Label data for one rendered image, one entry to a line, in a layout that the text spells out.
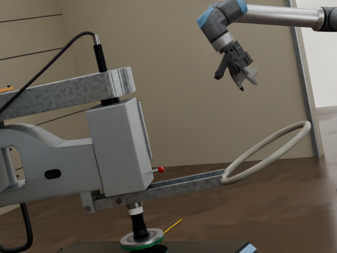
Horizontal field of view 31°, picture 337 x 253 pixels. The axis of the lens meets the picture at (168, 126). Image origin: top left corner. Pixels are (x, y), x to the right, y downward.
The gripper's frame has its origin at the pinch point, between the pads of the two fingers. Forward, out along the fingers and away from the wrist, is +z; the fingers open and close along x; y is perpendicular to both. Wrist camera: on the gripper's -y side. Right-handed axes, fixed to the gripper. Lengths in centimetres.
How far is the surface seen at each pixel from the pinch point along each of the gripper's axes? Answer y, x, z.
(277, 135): 15.7, 37.1, 29.2
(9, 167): -95, 75, -32
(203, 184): -30, 33, 26
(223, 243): -39, 32, 53
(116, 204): -65, 54, 11
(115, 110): -44, 36, -25
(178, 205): 42, 411, 90
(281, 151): -4.0, -1.0, 29.0
